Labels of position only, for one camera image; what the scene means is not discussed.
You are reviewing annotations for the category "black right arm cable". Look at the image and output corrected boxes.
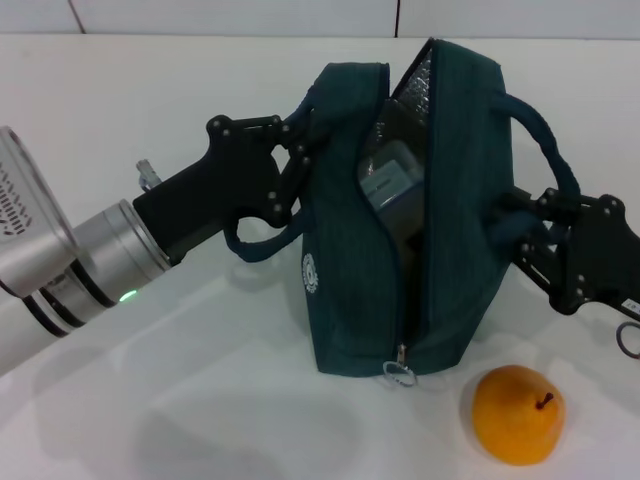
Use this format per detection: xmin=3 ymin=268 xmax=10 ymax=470
xmin=615 ymin=322 xmax=640 ymax=359

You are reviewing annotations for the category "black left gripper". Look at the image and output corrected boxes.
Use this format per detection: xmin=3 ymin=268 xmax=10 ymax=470
xmin=132 ymin=113 xmax=315 ymax=266

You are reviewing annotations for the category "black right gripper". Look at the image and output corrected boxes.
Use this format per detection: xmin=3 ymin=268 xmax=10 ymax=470
xmin=499 ymin=186 xmax=640 ymax=317

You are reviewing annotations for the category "clear blue-rimmed food container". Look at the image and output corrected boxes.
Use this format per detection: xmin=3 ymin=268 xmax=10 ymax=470
xmin=357 ymin=142 xmax=426 ymax=221

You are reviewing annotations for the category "orange pear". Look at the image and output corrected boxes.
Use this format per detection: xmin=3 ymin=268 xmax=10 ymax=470
xmin=472 ymin=364 xmax=567 ymax=467

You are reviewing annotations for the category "dark blue lunch bag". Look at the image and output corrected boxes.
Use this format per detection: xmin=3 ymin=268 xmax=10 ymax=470
xmin=223 ymin=35 xmax=584 ymax=389

